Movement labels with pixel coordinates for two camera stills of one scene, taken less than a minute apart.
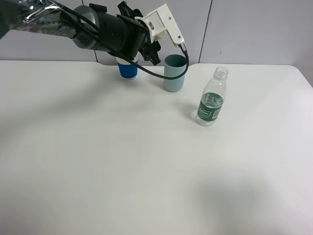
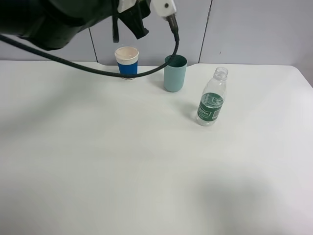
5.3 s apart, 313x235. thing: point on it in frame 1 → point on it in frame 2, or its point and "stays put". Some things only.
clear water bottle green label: [211, 103] stays put
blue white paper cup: [126, 70] stays put
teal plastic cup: [174, 64] stays put
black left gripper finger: [150, 52] → [132, 17]
